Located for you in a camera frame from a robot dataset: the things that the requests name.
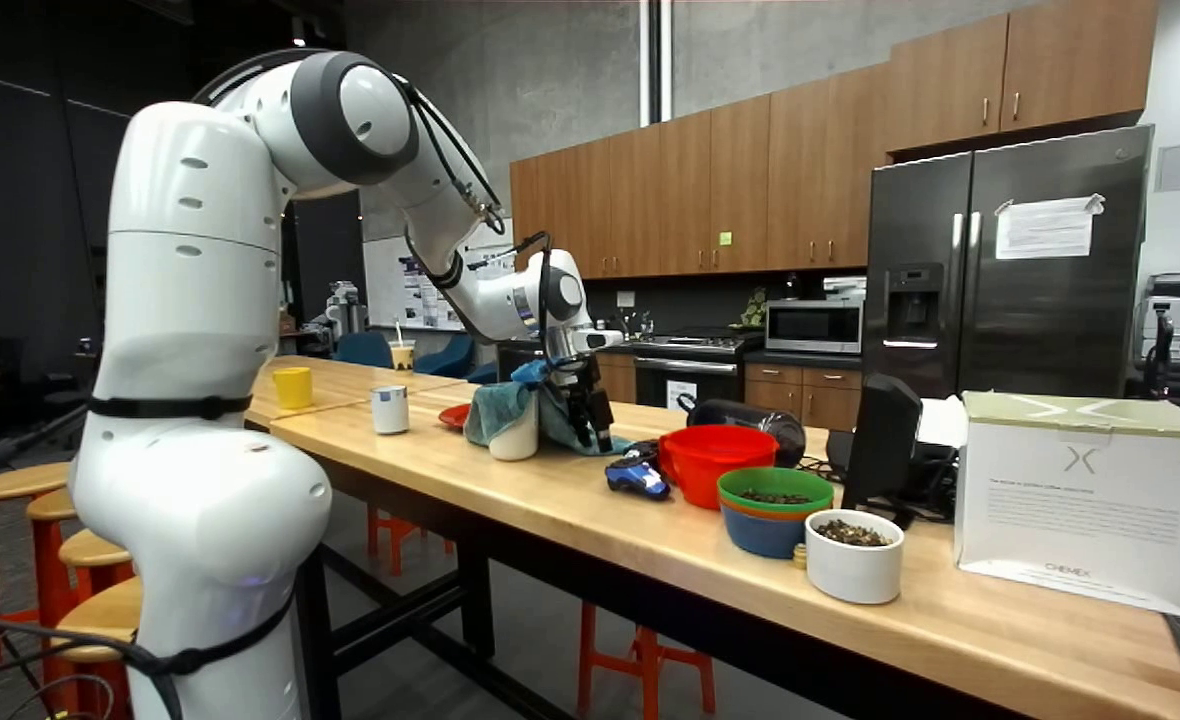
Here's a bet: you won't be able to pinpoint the short brown wall cabinets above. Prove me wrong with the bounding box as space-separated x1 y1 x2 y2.
886 0 1166 160

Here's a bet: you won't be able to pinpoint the long brown wall cabinets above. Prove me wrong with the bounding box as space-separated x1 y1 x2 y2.
510 54 899 285

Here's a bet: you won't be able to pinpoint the wooden stool red legs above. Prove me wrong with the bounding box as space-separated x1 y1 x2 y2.
26 482 93 632
366 501 460 577
57 522 140 602
576 596 722 720
47 572 145 720
0 456 80 672

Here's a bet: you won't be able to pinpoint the silver microwave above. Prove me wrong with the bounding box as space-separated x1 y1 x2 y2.
760 297 869 356

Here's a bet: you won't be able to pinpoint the white poster board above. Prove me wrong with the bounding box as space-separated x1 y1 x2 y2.
360 215 521 337

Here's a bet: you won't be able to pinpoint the red bowl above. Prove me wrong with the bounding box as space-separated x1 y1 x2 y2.
653 420 784 512

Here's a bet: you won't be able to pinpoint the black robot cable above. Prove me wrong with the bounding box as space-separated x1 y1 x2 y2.
394 71 512 234

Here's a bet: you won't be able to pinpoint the black oven with stove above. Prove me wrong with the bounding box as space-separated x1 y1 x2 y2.
633 337 753 411

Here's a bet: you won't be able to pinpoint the grey game controller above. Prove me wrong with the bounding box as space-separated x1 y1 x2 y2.
601 450 676 502

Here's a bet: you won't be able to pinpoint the blue chair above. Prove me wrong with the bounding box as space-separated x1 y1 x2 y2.
333 330 395 371
414 330 479 379

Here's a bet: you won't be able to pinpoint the green bowl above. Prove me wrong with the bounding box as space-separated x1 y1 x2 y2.
716 464 842 520

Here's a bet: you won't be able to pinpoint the white cardboard box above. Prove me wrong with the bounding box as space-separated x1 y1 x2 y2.
954 386 1180 622

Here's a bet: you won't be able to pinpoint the white cup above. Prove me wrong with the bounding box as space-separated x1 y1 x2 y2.
483 393 545 464

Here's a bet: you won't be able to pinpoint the stainless steel refrigerator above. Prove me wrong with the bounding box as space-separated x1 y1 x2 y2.
862 118 1155 399

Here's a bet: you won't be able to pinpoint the wide brown base cabinet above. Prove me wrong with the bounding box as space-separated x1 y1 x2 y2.
598 351 640 403

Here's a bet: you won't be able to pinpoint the small white bowl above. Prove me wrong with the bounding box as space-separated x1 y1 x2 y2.
799 502 909 607

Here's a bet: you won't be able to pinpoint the black metal table frame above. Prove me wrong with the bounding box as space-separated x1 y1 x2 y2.
292 464 1021 720

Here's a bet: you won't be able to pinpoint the small brown base cabinet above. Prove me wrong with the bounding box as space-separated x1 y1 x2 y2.
741 361 869 431

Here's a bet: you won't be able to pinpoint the yellow block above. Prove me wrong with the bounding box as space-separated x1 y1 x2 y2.
267 363 315 416

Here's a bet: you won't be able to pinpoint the blue bowl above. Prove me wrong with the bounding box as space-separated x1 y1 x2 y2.
722 502 826 562

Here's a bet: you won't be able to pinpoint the white can blue rim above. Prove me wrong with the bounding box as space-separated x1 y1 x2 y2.
370 383 414 438

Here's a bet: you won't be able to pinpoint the black speaker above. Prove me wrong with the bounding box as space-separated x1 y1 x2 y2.
842 371 927 516

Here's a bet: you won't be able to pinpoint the blue green towel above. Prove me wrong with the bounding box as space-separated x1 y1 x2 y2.
464 356 622 458

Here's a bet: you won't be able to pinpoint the white paper sheet on refrigerator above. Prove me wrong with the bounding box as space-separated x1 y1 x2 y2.
994 190 1110 263

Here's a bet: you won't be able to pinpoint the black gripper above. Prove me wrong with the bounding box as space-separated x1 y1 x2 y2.
553 346 622 456

